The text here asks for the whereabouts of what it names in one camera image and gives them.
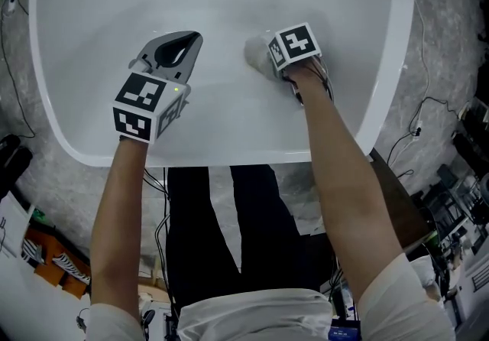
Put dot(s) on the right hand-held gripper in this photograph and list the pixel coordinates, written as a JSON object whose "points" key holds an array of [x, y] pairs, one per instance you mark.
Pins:
{"points": [[296, 45]]}

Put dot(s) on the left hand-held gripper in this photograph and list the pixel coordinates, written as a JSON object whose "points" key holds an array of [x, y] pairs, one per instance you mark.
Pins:
{"points": [[141, 106]]}

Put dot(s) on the white bathtub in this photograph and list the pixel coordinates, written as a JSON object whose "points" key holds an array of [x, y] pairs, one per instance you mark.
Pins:
{"points": [[229, 121]]}

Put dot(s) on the person's right forearm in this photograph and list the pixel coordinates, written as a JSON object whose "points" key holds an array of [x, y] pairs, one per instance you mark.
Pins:
{"points": [[344, 179]]}

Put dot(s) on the person's left forearm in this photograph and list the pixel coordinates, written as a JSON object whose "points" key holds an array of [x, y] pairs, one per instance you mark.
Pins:
{"points": [[118, 225]]}

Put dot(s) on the person's black trousers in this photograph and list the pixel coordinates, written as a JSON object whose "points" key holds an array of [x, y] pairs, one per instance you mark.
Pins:
{"points": [[198, 240]]}

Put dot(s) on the black bag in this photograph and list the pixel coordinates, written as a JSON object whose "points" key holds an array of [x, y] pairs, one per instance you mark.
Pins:
{"points": [[13, 163]]}

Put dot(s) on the dark brown wooden box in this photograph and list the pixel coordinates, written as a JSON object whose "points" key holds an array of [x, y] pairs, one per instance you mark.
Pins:
{"points": [[405, 209]]}

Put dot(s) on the small green object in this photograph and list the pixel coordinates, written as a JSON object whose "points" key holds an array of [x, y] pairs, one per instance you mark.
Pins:
{"points": [[39, 216]]}

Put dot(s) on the white cardboard box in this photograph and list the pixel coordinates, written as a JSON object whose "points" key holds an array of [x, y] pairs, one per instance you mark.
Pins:
{"points": [[13, 225]]}

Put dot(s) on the black white striped cloth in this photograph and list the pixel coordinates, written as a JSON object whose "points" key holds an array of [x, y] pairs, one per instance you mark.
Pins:
{"points": [[72, 268]]}

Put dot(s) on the orange bag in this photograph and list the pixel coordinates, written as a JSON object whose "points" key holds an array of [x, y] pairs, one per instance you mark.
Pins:
{"points": [[46, 270]]}

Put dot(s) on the person's white shirt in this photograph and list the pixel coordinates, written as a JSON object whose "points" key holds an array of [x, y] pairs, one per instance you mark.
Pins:
{"points": [[252, 316]]}

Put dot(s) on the large white board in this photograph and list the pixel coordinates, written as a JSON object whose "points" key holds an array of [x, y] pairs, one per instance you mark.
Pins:
{"points": [[38, 312]]}

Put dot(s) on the black phone lit screen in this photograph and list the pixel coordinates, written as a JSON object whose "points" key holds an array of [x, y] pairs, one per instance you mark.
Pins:
{"points": [[344, 332]]}

